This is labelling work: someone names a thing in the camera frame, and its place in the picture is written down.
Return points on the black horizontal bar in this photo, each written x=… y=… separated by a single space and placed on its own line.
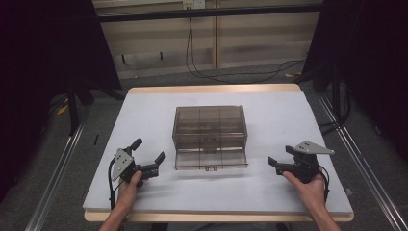
x=208 y=12

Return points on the wooden table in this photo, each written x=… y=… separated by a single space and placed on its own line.
x=208 y=217

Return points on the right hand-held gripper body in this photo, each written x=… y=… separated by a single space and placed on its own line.
x=304 y=166

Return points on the white wall socket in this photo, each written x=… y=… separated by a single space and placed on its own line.
x=194 y=4

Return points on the white table mat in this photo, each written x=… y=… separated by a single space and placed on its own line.
x=224 y=192

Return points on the person's left hand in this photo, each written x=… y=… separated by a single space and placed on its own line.
x=127 y=194

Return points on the yellow floor tape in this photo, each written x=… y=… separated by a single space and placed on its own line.
x=62 y=109
x=290 y=75

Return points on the black curtain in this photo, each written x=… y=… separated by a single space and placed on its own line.
x=38 y=64
x=369 y=57

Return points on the transparent brown plastic storage box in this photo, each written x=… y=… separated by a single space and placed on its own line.
x=210 y=134

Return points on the small black stick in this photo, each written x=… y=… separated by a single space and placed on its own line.
x=96 y=139

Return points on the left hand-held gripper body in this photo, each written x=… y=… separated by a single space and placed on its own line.
x=121 y=162

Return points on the person's right hand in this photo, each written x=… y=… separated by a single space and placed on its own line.
x=311 y=194

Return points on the metal floor rail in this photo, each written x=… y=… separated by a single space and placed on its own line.
x=365 y=173
x=53 y=186

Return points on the black metal stand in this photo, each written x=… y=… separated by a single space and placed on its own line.
x=336 y=96
x=73 y=112

